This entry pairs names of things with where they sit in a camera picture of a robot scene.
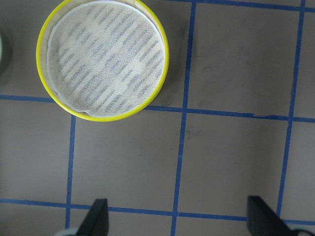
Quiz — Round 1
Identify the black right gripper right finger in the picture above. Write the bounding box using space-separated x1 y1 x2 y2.
247 196 299 236

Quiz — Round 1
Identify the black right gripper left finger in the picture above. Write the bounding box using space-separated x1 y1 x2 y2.
75 199 109 236

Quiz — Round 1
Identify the yellow bamboo steamer top tier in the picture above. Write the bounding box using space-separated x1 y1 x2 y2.
36 0 170 122

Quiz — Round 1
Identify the white mesh steamer liner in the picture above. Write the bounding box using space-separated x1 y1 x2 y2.
46 0 165 117

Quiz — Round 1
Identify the mint green plate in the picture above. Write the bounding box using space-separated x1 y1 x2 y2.
0 35 3 63

